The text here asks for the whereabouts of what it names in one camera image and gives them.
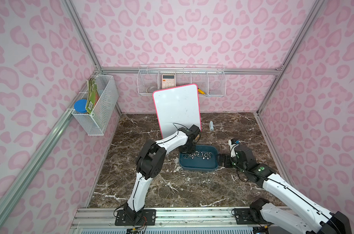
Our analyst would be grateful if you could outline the teal plastic storage box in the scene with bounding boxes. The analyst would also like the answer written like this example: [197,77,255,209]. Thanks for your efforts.
[179,145,219,172]

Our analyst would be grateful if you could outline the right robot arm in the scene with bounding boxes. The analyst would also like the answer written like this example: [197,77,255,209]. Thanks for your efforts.
[219,139,352,234]

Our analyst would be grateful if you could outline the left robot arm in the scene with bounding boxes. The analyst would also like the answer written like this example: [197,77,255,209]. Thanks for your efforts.
[123,125,201,223]

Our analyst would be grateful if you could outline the pile of wing nuts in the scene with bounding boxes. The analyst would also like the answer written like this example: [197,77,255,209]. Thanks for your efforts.
[182,151,213,160]

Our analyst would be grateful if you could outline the pink framed whiteboard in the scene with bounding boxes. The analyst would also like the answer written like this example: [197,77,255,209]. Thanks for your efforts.
[152,84,202,138]

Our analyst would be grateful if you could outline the pink calculator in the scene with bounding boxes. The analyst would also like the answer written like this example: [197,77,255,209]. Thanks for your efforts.
[161,74,176,89]

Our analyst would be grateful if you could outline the metal bowl in basket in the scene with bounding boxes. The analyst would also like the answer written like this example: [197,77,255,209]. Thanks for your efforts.
[147,85,158,93]

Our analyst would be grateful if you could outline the white mesh side basket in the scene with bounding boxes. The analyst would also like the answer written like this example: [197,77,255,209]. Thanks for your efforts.
[72,75,119,136]

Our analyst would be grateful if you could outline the green paper packets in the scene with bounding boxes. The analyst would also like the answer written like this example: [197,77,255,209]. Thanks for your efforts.
[86,78,100,114]

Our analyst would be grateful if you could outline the blue round lid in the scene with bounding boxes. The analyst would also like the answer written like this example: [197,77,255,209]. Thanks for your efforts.
[74,99,87,114]

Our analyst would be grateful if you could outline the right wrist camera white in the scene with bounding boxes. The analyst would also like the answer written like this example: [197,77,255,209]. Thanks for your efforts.
[228,138,240,152]

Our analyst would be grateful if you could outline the white wire wall basket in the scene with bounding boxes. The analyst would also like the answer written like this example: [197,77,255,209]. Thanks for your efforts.
[136,67,227,97]

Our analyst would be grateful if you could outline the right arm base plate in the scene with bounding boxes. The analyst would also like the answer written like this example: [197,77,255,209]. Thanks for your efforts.
[231,208,272,225]

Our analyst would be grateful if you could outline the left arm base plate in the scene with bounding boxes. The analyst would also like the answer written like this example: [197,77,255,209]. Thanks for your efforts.
[115,209,156,226]

